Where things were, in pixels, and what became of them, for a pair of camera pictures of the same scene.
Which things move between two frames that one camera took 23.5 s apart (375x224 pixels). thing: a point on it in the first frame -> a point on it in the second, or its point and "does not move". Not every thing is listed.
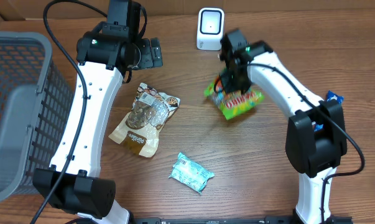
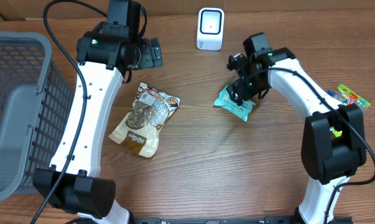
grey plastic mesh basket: (30, 105) does not move
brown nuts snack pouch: (138, 131) does not move
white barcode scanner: (210, 28) does not move
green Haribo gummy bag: (232, 105) -> (344, 96)
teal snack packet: (190, 173) -> (224, 101)
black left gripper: (152, 56) does not move
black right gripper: (231, 86) -> (247, 94)
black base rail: (226, 220) does not move
